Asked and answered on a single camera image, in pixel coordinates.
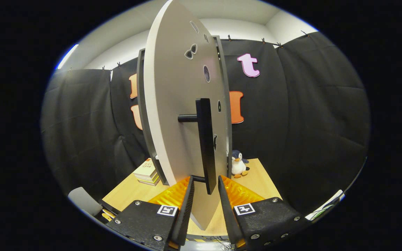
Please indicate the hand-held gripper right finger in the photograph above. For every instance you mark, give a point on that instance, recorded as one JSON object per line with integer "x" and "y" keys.
{"x": 227, "y": 216}

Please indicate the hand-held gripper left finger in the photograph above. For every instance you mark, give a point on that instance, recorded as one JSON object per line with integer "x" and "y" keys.
{"x": 185, "y": 216}

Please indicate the white shoe cabinet door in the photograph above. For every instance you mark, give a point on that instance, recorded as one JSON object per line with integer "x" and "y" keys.
{"x": 173, "y": 104}

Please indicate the dark grey shoe cabinet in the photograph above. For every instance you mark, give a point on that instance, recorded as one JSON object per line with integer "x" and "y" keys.
{"x": 140, "y": 104}

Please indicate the penguin plush toy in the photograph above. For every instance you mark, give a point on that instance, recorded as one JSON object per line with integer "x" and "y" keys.
{"x": 237, "y": 166}

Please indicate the stack of books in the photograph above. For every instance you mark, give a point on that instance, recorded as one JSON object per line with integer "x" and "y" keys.
{"x": 147, "y": 172}

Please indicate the yellow and white object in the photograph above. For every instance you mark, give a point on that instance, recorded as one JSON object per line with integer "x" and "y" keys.
{"x": 107, "y": 215}

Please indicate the white sheet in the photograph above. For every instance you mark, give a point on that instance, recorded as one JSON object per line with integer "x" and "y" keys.
{"x": 326, "y": 205}

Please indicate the grey flat object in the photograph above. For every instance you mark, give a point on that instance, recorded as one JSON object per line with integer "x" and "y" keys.
{"x": 84, "y": 201}

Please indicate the black backdrop cloth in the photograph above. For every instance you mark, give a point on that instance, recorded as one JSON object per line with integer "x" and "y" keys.
{"x": 309, "y": 122}

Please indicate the narrow ceiling light strip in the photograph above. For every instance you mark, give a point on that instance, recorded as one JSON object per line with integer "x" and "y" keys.
{"x": 67, "y": 55}

